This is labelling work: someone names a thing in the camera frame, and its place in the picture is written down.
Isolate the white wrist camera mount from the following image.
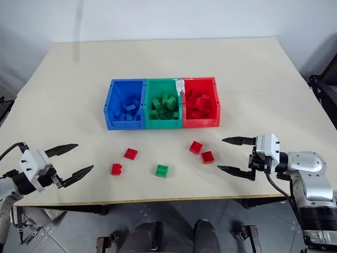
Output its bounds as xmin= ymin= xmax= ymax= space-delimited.
xmin=19 ymin=149 xmax=53 ymax=193
xmin=254 ymin=133 xmax=281 ymax=162

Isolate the dark rounded shape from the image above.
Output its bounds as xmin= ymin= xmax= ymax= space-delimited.
xmin=193 ymin=219 xmax=221 ymax=253
xmin=123 ymin=220 xmax=164 ymax=253

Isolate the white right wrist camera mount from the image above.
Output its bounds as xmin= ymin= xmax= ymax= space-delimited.
xmin=254 ymin=133 xmax=281 ymax=162

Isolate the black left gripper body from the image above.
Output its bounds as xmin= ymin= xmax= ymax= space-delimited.
xmin=38 ymin=168 xmax=65 ymax=189

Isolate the red plastic bin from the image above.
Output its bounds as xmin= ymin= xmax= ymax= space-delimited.
xmin=181 ymin=76 xmax=222 ymax=129

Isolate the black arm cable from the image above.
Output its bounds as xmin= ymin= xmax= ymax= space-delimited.
xmin=264 ymin=170 xmax=306 ymax=230
xmin=0 ymin=142 xmax=28 ymax=162

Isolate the brown metal stand foot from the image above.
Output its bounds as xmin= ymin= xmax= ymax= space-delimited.
xmin=231 ymin=223 xmax=261 ymax=253
xmin=95 ymin=230 xmax=120 ymax=253

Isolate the dark object at table side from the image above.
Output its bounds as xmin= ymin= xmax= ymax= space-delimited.
xmin=0 ymin=96 xmax=14 ymax=128

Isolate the green plastic bin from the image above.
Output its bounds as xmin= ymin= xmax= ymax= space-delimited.
xmin=144 ymin=77 xmax=183 ymax=130

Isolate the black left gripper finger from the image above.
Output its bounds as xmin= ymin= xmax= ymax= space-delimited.
xmin=44 ymin=143 xmax=80 ymax=159
xmin=61 ymin=165 xmax=95 ymax=188

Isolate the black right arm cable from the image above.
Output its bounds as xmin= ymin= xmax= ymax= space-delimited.
xmin=264 ymin=170 xmax=306 ymax=230

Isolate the black strap with buckle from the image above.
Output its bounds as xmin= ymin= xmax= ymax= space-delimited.
xmin=9 ymin=205 xmax=43 ymax=246

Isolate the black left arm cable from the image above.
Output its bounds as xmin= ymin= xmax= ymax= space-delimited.
xmin=0 ymin=142 xmax=28 ymax=162

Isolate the white torn label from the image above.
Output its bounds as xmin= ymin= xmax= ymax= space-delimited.
xmin=173 ymin=77 xmax=186 ymax=96

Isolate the black table support bar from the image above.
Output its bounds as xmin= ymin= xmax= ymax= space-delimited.
xmin=241 ymin=197 xmax=288 ymax=210
xmin=39 ymin=204 xmax=109 ymax=216

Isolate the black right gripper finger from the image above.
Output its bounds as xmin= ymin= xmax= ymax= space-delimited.
xmin=222 ymin=136 xmax=257 ymax=147
xmin=217 ymin=165 xmax=256 ymax=181

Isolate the black metal chair frame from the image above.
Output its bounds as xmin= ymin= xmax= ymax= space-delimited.
xmin=309 ymin=48 xmax=337 ymax=128

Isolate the blue plastic bin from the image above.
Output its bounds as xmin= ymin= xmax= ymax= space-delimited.
xmin=103 ymin=79 xmax=147 ymax=131

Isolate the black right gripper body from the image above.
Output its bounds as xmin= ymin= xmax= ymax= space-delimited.
xmin=248 ymin=151 xmax=275 ymax=175

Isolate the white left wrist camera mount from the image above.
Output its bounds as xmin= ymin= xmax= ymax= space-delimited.
xmin=19 ymin=149 xmax=53 ymax=193

